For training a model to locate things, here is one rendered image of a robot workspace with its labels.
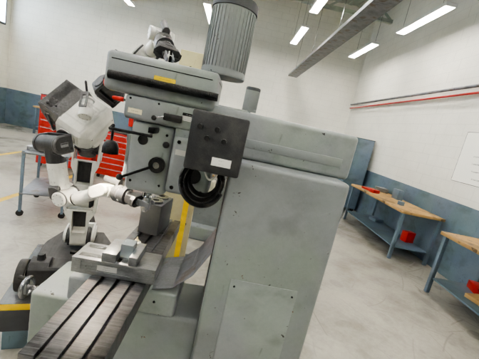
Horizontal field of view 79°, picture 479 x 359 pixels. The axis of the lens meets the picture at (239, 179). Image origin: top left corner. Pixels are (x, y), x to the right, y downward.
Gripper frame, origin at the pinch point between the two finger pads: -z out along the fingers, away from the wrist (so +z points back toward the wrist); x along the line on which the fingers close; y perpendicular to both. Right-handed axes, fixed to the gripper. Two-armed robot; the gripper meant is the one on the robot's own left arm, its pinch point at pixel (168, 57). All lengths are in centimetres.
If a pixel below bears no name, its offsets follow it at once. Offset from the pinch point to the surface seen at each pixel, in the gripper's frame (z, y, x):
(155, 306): -77, -84, -6
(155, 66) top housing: -12.7, -0.1, 7.5
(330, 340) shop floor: -98, -165, -182
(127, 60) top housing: -8.0, -2.9, 17.5
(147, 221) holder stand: -25, -88, -9
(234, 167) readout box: -63, -5, -16
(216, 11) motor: -1.3, 25.6, -12.5
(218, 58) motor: -15.0, 12.0, -15.4
